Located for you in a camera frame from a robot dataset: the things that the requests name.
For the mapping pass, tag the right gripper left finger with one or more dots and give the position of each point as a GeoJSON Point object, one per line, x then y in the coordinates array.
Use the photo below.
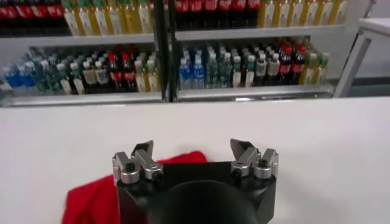
{"type": "Point", "coordinates": [143, 158]}

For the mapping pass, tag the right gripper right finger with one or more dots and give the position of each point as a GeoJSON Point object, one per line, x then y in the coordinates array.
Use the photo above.
{"type": "Point", "coordinates": [246, 156]}

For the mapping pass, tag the red t-shirt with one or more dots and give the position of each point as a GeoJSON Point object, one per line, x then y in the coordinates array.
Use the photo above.
{"type": "Point", "coordinates": [91, 201]}

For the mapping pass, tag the small yellow drink bottle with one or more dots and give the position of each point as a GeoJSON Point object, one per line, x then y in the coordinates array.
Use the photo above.
{"type": "Point", "coordinates": [310, 74]}
{"type": "Point", "coordinates": [153, 80]}
{"type": "Point", "coordinates": [140, 82]}
{"type": "Point", "coordinates": [322, 71]}

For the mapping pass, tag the small dark bottle white label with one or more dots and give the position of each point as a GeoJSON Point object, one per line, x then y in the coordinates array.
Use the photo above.
{"type": "Point", "coordinates": [237, 77]}
{"type": "Point", "coordinates": [273, 68]}
{"type": "Point", "coordinates": [78, 85]}
{"type": "Point", "coordinates": [261, 68]}
{"type": "Point", "coordinates": [65, 85]}
{"type": "Point", "coordinates": [90, 76]}
{"type": "Point", "coordinates": [250, 77]}
{"type": "Point", "coordinates": [101, 76]}

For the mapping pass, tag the small red cap cola bottle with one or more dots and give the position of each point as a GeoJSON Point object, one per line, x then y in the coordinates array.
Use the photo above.
{"type": "Point", "coordinates": [285, 68]}
{"type": "Point", "coordinates": [115, 76]}
{"type": "Point", "coordinates": [298, 67]}
{"type": "Point", "coordinates": [129, 75]}

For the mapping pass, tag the small clear water bottle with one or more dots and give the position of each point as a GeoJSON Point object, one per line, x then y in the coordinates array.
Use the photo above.
{"type": "Point", "coordinates": [43, 77]}
{"type": "Point", "coordinates": [225, 71]}
{"type": "Point", "coordinates": [55, 79]}
{"type": "Point", "coordinates": [212, 73]}

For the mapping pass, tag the small blue water bottle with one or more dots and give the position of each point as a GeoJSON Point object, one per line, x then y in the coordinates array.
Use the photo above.
{"type": "Point", "coordinates": [12, 79]}
{"type": "Point", "coordinates": [27, 78]}
{"type": "Point", "coordinates": [198, 74]}
{"type": "Point", "coordinates": [184, 74]}

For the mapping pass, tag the glass beverage cooler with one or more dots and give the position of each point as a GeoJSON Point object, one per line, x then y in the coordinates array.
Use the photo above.
{"type": "Point", "coordinates": [91, 39]}
{"type": "Point", "coordinates": [243, 32]}

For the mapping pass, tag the white metal side table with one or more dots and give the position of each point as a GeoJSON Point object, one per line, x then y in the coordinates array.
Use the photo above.
{"type": "Point", "coordinates": [374, 25]}

